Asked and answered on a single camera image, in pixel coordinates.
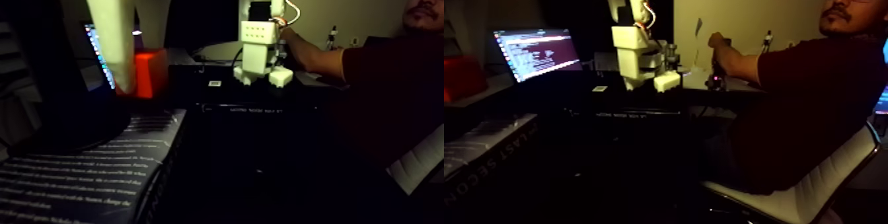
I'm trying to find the red cube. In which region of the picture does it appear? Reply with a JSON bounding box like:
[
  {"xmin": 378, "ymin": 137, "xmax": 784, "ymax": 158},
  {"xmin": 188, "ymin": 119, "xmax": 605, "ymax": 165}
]
[{"xmin": 131, "ymin": 48, "xmax": 170, "ymax": 100}]

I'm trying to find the dark leader arm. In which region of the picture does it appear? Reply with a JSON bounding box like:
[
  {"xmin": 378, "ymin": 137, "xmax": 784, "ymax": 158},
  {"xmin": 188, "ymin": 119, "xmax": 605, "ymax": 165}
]
[{"xmin": 706, "ymin": 48, "xmax": 728, "ymax": 92}]

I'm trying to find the person's left hand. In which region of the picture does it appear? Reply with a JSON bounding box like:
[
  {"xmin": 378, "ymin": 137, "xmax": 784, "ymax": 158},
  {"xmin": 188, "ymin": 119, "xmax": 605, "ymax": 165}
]
[{"xmin": 708, "ymin": 32, "xmax": 731, "ymax": 57}]

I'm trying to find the open laptop with lit screen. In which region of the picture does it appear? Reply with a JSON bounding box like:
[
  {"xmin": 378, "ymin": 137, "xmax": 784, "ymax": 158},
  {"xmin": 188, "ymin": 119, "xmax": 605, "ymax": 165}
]
[{"xmin": 81, "ymin": 20, "xmax": 145, "ymax": 91}]

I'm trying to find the black flat monitor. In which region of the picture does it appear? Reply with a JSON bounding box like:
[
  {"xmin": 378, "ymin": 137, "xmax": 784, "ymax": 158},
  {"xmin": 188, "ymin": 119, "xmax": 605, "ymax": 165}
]
[{"xmin": 173, "ymin": 0, "xmax": 241, "ymax": 50}]

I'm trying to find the black book with white text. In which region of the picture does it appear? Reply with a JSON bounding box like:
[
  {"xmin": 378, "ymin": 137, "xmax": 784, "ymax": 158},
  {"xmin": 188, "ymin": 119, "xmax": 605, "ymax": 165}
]
[{"xmin": 0, "ymin": 107, "xmax": 188, "ymax": 224}]

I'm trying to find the person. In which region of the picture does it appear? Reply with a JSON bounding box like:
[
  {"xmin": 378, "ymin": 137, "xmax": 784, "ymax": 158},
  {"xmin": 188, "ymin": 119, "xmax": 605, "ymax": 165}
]
[{"xmin": 706, "ymin": 0, "xmax": 888, "ymax": 196}]

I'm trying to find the white office chair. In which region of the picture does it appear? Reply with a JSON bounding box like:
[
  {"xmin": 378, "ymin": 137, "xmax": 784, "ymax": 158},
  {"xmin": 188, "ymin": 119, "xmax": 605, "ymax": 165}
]
[{"xmin": 700, "ymin": 124, "xmax": 883, "ymax": 224}]

